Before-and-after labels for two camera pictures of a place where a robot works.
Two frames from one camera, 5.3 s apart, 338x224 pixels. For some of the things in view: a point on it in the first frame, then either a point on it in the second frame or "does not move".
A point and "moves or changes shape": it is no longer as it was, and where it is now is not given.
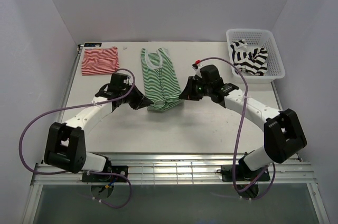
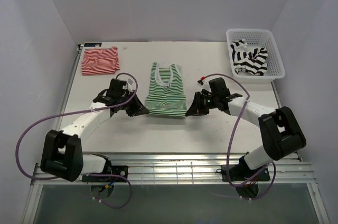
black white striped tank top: [254, 62] does not move
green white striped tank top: [161, 81] moves or changes shape
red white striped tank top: [100, 61] does not move
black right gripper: [188, 93] to [196, 108]
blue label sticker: [92, 44] does not move
